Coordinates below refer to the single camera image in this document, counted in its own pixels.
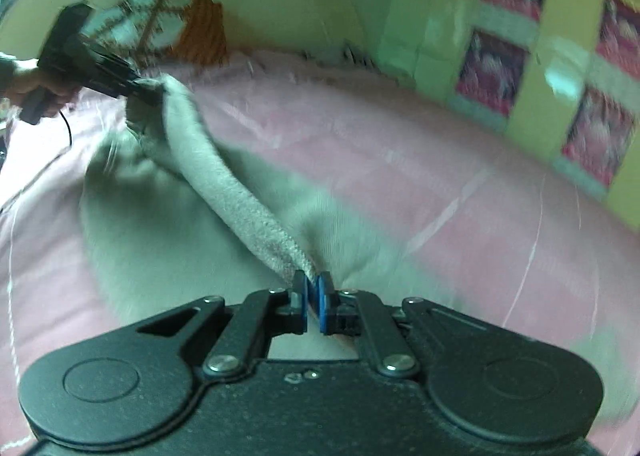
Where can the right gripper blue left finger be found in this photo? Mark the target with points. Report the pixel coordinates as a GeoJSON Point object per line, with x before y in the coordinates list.
{"type": "Point", "coordinates": [291, 307]}

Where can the pink checked bedsheet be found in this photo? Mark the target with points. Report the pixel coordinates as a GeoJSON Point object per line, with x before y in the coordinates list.
{"type": "Point", "coordinates": [515, 243]}

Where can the green wardrobe with posters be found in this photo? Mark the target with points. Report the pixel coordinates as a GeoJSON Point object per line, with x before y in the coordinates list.
{"type": "Point", "coordinates": [559, 78]}

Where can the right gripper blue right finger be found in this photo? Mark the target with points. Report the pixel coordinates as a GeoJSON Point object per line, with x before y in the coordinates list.
{"type": "Point", "coordinates": [337, 309]}

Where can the person's left hand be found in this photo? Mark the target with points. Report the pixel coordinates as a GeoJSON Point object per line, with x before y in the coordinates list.
{"type": "Point", "coordinates": [20, 77]}

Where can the white orange patterned pillow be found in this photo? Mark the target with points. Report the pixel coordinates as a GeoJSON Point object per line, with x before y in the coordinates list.
{"type": "Point", "coordinates": [145, 33]}

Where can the grey fleece pant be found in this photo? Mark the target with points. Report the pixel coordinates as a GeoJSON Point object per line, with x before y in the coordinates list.
{"type": "Point", "coordinates": [170, 215]}

